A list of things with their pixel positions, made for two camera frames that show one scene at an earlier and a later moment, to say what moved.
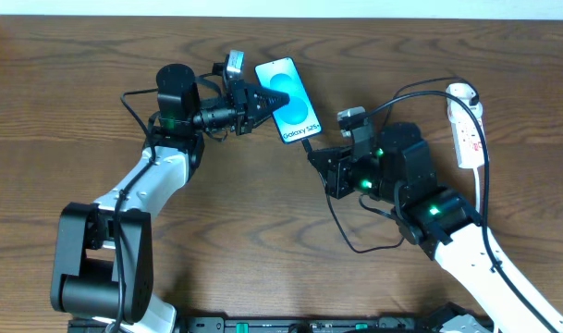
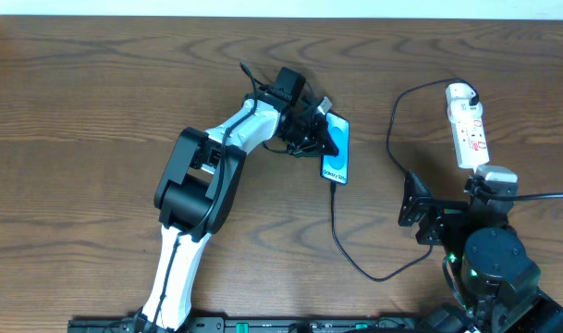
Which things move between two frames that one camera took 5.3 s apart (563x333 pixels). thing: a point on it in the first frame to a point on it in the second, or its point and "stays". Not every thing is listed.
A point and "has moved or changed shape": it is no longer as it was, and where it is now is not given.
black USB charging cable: [308, 147] to [473, 103]
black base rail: [286, 325] stays
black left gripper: [241, 108] to [306, 134]
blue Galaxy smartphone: [297, 118] has moved or changed shape
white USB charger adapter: [457, 112] stays
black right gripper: [336, 168] to [437, 214]
